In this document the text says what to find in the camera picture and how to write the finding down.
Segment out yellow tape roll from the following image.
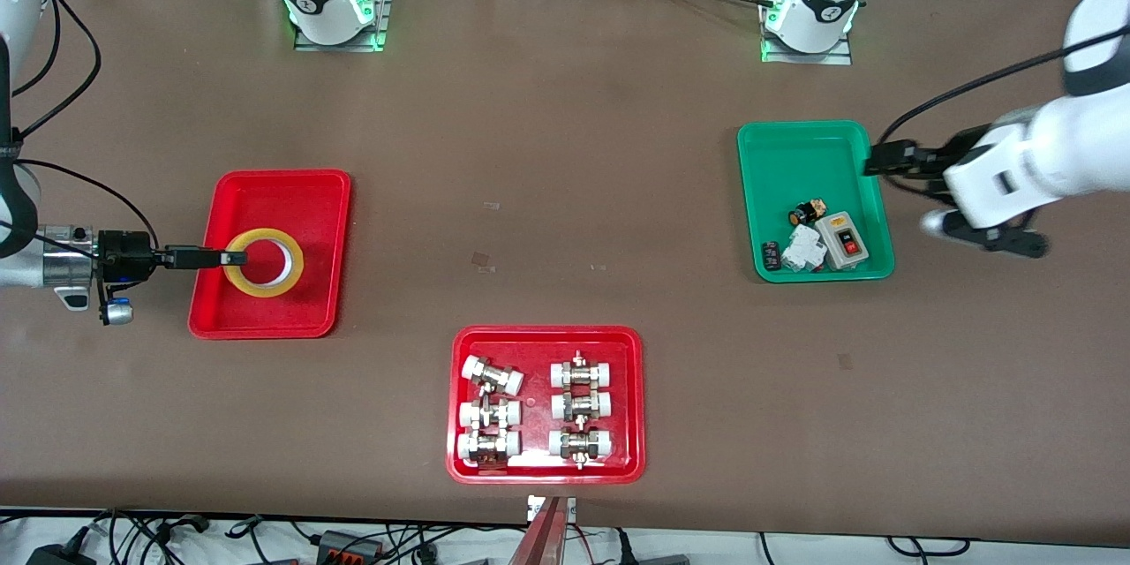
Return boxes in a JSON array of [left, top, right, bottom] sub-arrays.
[[222, 228, 305, 298]]

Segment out green plastic tray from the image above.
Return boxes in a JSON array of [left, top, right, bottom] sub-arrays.
[[737, 120, 898, 285]]

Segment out empty red plastic tray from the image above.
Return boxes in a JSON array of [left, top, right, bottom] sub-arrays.
[[187, 169, 352, 341]]

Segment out red tray holding valves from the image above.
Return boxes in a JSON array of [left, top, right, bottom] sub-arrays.
[[446, 325, 646, 485]]

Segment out white circuit breaker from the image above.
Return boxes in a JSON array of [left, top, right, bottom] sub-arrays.
[[781, 224, 829, 274]]

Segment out tilted metal valve white caps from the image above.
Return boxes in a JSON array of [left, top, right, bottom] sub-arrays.
[[462, 355, 525, 396]]

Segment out white marker plate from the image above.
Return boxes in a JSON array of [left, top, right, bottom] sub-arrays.
[[527, 494, 577, 524]]

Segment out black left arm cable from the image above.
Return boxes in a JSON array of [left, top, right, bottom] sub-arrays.
[[878, 28, 1130, 195]]

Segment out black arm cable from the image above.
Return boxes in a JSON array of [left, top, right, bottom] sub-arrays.
[[878, 28, 1130, 195], [0, 0, 162, 252]]

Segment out grey switch box red button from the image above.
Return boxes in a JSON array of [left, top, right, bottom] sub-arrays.
[[814, 211, 871, 273]]

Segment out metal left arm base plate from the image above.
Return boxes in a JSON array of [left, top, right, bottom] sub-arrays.
[[761, 0, 854, 65]]

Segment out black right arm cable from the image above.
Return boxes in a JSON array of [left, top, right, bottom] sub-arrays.
[[0, 0, 162, 252]]

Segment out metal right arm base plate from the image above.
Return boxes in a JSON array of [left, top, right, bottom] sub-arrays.
[[294, 0, 394, 52]]

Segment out red camera pole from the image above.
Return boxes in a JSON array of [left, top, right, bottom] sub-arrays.
[[509, 497, 570, 565]]

